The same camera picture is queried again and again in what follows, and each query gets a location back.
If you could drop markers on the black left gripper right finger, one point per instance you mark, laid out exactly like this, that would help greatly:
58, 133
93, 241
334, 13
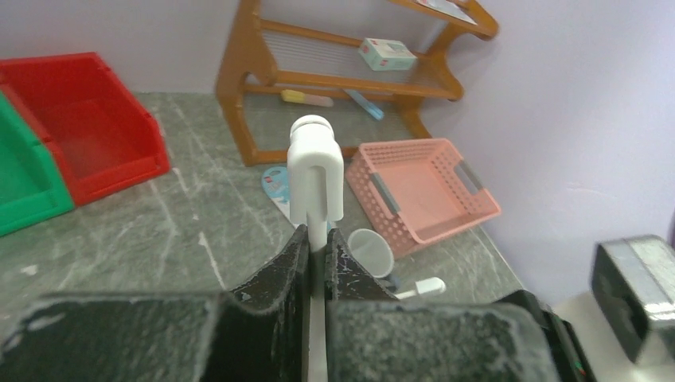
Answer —
373, 336

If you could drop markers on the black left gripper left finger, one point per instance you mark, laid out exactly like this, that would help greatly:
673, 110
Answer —
254, 332

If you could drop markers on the grey-blue mug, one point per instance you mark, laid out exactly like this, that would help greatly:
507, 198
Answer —
372, 252

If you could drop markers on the cream toothbrush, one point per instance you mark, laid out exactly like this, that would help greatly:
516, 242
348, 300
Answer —
315, 169

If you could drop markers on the white toothbrush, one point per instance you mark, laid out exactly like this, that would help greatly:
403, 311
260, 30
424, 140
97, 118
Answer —
424, 287

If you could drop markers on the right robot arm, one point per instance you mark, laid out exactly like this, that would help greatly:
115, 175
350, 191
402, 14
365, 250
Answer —
622, 329

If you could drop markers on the pink plastic basket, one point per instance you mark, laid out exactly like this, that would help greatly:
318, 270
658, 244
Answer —
418, 192

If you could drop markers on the green plastic bin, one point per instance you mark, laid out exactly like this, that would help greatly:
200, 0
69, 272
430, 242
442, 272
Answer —
32, 188

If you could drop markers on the red bin with holder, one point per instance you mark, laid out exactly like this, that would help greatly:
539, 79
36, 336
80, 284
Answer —
100, 136

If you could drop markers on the yellow pink marker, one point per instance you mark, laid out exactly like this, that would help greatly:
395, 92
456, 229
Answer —
292, 96

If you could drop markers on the wooden shelf rack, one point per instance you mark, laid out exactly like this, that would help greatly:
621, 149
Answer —
266, 56

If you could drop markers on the small white box on shelf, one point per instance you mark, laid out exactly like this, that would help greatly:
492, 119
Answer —
383, 55

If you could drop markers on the plastic packet on top shelf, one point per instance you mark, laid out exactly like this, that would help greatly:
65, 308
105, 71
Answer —
449, 8

